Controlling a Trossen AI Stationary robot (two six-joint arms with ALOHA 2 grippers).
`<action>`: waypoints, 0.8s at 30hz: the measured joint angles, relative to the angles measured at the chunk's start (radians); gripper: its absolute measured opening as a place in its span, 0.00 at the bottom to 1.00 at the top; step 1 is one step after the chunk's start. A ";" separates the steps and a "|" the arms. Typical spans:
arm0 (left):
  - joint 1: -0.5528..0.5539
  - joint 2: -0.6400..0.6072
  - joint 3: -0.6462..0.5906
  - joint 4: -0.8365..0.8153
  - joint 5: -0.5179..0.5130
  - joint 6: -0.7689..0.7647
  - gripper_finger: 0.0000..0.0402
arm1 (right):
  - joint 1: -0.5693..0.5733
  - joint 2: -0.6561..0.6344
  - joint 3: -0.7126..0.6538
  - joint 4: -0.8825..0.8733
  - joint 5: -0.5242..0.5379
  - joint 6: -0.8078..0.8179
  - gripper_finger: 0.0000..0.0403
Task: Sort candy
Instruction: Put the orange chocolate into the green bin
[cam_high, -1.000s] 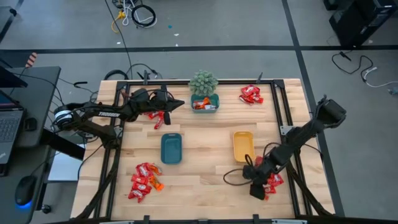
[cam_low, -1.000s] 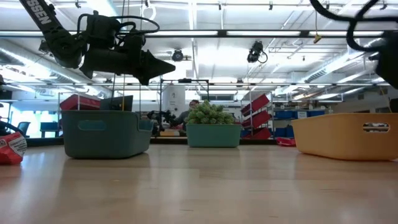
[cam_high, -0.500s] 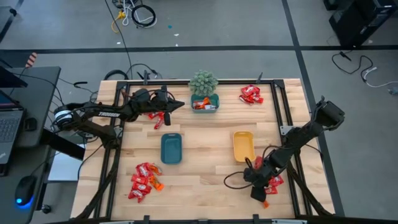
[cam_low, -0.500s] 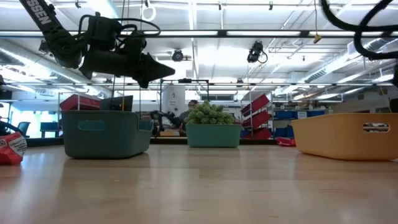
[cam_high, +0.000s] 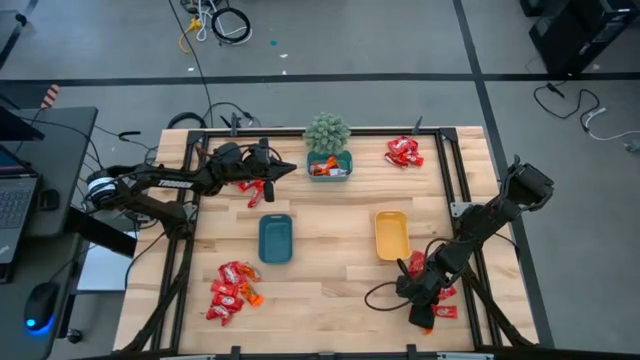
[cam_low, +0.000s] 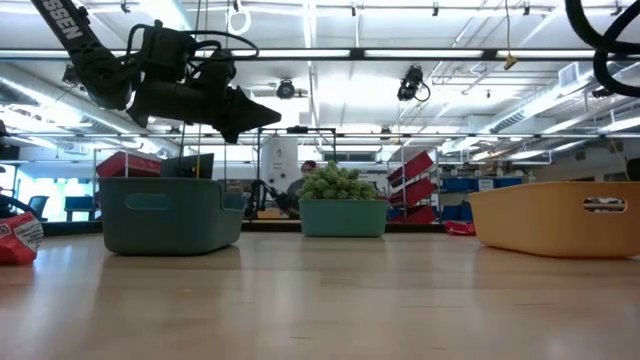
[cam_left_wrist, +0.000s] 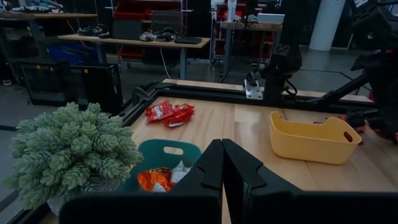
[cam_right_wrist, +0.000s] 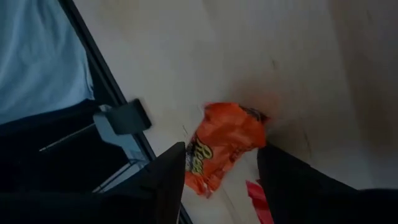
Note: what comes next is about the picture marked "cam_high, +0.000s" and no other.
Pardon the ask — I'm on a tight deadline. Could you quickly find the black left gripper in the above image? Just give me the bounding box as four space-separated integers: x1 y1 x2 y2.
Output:
209 137 298 204

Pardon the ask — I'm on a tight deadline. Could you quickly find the yellow power cord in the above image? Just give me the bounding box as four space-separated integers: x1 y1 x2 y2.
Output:
178 16 204 54

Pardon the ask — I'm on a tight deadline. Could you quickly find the black aluminium table frame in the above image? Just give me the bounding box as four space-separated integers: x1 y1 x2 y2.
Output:
113 126 540 360

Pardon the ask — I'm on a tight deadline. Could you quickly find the grey laptop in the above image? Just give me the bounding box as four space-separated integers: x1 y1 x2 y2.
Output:
0 143 41 266

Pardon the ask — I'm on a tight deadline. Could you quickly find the black desk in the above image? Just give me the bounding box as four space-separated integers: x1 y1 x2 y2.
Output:
0 105 99 360

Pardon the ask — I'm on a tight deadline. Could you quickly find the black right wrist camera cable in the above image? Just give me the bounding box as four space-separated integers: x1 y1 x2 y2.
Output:
363 280 401 312

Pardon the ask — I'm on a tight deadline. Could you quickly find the white floor cable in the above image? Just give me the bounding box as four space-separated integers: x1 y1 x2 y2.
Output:
194 0 254 46

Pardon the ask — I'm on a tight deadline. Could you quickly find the yellow plastic bin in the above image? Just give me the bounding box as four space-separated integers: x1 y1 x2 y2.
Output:
374 210 412 262

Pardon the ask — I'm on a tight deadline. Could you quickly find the teal plastic bin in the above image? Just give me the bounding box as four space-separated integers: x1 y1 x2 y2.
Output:
306 149 354 183

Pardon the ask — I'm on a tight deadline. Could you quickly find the black floor cable with plug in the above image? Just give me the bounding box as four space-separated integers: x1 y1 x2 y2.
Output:
532 81 601 134

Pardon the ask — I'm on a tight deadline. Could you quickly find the large coiled black cable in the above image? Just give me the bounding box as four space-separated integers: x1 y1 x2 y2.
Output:
210 6 253 46

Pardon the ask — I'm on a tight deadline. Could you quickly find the white flat panel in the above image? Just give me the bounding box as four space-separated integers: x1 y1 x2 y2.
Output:
76 231 140 293

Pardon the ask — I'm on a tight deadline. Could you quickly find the dark blue plastic bin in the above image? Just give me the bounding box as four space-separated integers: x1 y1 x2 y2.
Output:
258 213 294 265

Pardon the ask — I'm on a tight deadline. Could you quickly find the small coiled black cable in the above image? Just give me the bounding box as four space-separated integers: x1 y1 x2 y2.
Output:
166 111 209 130

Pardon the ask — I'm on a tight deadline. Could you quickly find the black computer mouse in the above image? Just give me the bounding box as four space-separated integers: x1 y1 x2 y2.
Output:
23 280 61 332

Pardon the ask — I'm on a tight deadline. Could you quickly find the artificial green potted plant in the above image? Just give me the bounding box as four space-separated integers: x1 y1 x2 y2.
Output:
302 112 352 156

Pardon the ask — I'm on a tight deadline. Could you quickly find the black flat panel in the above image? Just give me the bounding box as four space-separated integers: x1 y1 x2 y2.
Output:
67 207 139 259

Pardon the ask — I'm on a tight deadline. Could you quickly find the white cable with connector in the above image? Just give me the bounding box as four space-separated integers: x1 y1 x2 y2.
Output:
583 106 640 143

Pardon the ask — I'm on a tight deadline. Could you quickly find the orange black striped bar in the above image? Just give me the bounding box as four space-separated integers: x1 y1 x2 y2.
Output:
40 83 62 111

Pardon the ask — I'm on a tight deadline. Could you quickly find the small black desk device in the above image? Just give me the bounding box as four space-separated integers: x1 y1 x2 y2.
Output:
38 188 62 212

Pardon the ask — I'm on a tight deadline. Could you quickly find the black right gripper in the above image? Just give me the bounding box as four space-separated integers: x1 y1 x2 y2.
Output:
397 244 459 331

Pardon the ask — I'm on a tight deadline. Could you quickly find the black equipment case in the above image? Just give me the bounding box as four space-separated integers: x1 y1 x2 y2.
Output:
528 0 640 77

